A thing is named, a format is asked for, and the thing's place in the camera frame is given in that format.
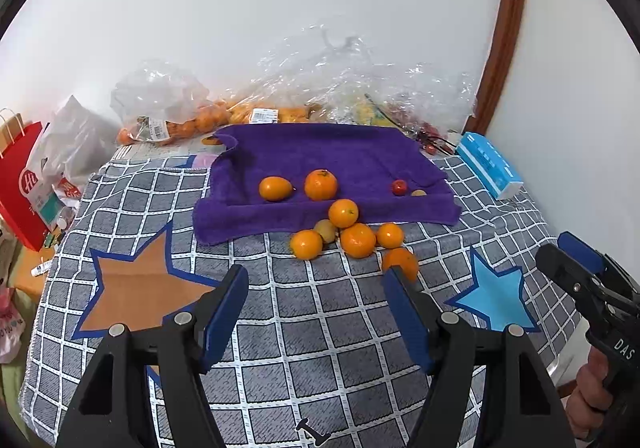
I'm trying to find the white plastic bag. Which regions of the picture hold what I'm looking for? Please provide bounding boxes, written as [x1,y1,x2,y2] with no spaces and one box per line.
[27,96,118,200]

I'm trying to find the large clear plastic bag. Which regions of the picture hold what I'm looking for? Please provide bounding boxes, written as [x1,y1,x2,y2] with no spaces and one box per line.
[248,24,476,137]

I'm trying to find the blue tissue pack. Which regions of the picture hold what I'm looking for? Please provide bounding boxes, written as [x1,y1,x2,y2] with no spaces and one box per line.
[456,132,524,201]

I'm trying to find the bag of small oranges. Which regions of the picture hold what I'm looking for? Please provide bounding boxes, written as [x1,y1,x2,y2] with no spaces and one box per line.
[111,59,312,146]

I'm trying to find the orange tangerine with stem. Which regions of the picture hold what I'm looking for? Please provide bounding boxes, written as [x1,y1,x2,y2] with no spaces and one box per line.
[290,229,323,260]

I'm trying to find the small yellow-green fruit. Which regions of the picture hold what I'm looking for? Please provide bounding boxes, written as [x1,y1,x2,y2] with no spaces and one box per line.
[314,220,338,244]

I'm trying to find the grey checkered blanket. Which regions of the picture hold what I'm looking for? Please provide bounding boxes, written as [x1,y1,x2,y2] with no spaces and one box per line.
[17,156,580,447]

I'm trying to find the brown wooden door frame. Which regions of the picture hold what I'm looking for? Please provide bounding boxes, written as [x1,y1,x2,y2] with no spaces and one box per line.
[465,0,525,134]

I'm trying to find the large orange tangerine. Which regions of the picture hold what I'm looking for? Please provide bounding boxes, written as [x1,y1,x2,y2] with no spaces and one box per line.
[340,223,376,258]

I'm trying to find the purple towel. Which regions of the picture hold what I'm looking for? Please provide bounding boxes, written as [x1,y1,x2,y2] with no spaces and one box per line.
[193,123,461,246]

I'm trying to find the orange tangerine top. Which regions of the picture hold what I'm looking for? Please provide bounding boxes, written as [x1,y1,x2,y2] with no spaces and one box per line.
[328,199,359,229]

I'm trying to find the right hand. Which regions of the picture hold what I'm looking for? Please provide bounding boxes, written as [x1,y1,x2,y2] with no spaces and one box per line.
[565,346,613,440]

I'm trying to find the orange tangerine back left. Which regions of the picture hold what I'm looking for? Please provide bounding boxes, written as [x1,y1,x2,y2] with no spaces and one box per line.
[382,248,419,283]

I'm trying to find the small red tomato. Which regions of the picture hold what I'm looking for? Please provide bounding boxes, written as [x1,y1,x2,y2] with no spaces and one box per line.
[392,179,408,197]

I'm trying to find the oval orange right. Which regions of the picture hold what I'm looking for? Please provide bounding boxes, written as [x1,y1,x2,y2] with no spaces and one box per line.
[376,223,405,250]

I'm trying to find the red cherry tomatoes bunch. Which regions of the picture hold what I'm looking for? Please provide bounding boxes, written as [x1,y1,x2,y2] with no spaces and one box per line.
[384,102,459,157]

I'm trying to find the red paper shopping bag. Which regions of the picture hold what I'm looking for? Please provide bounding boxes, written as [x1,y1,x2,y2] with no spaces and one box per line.
[0,108,49,251]

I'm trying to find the orange tangerine middle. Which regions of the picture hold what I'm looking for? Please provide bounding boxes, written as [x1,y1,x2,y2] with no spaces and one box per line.
[304,168,338,201]

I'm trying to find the oval orange kumquat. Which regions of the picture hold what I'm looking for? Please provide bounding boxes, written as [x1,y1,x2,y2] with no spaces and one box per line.
[258,176,295,202]

